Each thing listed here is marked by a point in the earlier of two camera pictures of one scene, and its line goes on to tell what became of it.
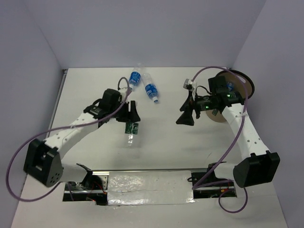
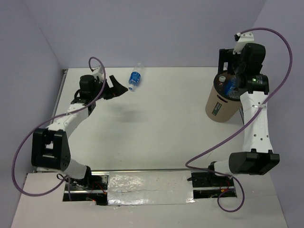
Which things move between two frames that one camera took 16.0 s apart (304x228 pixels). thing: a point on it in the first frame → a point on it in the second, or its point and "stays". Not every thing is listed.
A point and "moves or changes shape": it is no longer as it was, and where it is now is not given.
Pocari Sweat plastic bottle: [150, 88] → [231, 89]
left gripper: [129, 117] → [118, 90]
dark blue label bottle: [135, 76] stays
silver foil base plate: [149, 187] stays
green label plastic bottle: [131, 132] moves or changes shape
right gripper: [186, 117] → [225, 55]
